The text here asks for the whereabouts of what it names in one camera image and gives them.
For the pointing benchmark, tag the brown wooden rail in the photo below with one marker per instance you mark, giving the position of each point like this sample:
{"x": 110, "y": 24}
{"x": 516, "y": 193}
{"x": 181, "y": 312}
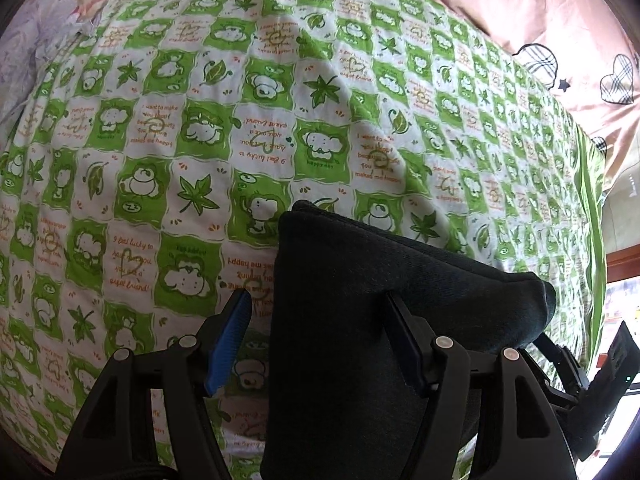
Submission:
{"x": 625, "y": 260}

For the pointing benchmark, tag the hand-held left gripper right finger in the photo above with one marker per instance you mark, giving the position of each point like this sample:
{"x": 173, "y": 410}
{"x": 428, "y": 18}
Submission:
{"x": 407, "y": 345}

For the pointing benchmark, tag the dark blue pants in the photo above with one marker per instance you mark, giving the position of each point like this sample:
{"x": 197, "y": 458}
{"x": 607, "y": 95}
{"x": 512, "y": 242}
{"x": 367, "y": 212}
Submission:
{"x": 340, "y": 285}

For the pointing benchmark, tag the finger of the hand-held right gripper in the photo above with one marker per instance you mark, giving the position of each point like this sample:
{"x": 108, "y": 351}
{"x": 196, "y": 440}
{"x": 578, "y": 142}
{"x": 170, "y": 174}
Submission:
{"x": 560, "y": 365}

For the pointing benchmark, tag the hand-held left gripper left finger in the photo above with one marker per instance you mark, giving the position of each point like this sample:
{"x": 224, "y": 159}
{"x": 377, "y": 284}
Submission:
{"x": 227, "y": 345}

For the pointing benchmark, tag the green printed blanket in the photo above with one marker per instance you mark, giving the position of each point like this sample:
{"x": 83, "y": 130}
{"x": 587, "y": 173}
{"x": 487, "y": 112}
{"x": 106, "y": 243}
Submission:
{"x": 200, "y": 135}

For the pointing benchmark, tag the lavender floral blanket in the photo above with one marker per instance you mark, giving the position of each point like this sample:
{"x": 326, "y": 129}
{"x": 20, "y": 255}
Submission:
{"x": 45, "y": 15}

